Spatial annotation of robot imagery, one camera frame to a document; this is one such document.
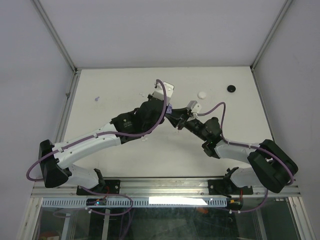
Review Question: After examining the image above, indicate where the small circuit board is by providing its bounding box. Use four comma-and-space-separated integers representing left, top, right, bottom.
90, 198, 107, 206

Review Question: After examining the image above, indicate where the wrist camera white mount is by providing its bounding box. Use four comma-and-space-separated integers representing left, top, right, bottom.
152, 81, 175, 105
186, 100, 202, 119

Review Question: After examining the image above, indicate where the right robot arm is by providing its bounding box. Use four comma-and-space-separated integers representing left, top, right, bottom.
165, 107, 299, 194

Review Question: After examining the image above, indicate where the aluminium frame post left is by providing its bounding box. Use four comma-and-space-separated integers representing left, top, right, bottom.
31, 0, 80, 76

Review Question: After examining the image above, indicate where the grey slotted cable duct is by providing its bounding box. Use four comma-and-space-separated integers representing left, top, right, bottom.
41, 196, 227, 208

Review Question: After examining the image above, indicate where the aluminium frame post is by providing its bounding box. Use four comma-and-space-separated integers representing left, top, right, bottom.
31, 0, 80, 76
250, 0, 294, 73

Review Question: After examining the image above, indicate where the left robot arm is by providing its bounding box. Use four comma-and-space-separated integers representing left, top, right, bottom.
38, 94, 170, 195

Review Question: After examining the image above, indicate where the aluminium frame post right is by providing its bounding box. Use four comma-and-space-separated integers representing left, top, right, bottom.
250, 0, 294, 73

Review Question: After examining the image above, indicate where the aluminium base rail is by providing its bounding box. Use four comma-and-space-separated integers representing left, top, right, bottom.
31, 176, 301, 200

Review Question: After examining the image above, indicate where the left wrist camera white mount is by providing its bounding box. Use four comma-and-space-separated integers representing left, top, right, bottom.
152, 81, 175, 105

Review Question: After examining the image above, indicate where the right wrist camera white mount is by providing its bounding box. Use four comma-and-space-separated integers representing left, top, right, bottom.
186, 100, 202, 119

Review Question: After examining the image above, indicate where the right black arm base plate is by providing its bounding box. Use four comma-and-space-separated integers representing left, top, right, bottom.
207, 178, 254, 197

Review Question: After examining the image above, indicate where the purple earbud charging case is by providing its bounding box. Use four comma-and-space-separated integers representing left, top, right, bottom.
166, 103, 173, 115

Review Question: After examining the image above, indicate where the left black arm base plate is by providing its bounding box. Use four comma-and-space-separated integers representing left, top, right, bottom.
76, 179, 121, 196

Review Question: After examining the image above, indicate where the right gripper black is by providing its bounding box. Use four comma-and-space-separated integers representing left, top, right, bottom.
165, 107, 209, 142

